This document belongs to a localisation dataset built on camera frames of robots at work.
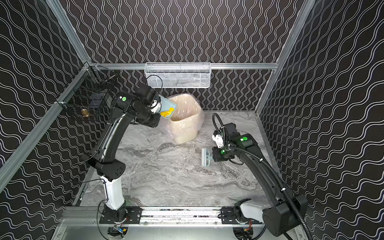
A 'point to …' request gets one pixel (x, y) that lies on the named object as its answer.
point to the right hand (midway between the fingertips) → (215, 156)
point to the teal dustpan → (167, 104)
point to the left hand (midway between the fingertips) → (159, 123)
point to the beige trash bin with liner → (187, 120)
